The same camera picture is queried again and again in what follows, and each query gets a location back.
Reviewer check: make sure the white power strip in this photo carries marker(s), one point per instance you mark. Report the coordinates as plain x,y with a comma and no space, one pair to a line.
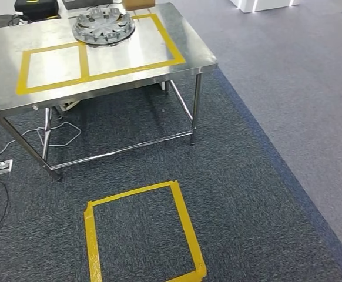
3,166

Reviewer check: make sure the grey plastic wheel hubcap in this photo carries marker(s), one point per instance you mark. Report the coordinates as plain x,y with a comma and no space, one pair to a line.
103,25

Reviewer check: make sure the flat black device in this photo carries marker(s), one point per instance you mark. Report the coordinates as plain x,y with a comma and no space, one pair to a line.
53,17

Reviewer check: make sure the stainless steel workbench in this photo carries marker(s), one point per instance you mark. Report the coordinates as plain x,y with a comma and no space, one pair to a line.
0,58

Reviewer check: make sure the brown cardboard box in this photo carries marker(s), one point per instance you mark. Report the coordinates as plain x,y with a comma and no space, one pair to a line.
138,4

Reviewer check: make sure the white lit floor plinth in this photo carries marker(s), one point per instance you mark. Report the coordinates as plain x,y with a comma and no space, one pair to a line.
265,4

